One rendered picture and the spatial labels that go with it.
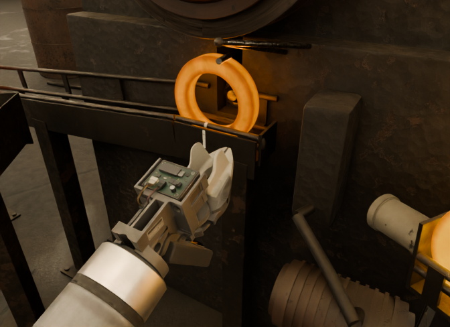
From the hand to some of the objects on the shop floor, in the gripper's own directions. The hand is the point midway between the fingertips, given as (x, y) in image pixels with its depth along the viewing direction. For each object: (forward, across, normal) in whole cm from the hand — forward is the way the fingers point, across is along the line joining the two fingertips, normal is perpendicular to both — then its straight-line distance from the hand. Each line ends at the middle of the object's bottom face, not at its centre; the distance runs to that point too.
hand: (225, 158), depth 54 cm
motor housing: (-18, -20, +73) cm, 78 cm away
